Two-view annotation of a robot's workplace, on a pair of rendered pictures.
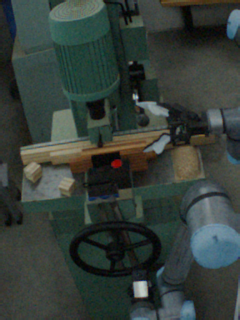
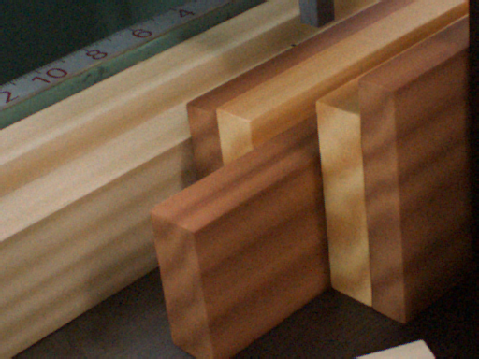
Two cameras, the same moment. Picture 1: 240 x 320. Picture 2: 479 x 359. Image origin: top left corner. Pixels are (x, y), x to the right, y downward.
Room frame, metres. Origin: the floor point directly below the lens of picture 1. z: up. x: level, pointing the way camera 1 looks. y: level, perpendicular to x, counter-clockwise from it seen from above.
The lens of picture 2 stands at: (1.22, 0.33, 1.12)
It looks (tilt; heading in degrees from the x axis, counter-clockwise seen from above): 30 degrees down; 314
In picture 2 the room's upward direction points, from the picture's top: 7 degrees counter-clockwise
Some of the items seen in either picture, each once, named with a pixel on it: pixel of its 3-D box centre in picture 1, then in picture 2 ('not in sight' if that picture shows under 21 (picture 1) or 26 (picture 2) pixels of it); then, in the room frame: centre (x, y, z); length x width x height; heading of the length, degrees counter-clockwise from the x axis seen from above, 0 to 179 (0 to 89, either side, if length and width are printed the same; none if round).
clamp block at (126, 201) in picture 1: (110, 195); not in sight; (1.27, 0.05, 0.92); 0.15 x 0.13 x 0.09; 85
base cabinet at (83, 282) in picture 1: (125, 231); not in sight; (1.58, 0.03, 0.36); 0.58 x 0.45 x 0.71; 175
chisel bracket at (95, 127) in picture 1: (100, 122); not in sight; (1.48, 0.04, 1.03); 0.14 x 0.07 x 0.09; 175
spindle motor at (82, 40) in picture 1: (83, 47); not in sight; (1.46, 0.04, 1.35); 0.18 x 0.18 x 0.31
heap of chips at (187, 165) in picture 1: (186, 158); not in sight; (1.35, -0.21, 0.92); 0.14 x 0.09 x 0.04; 175
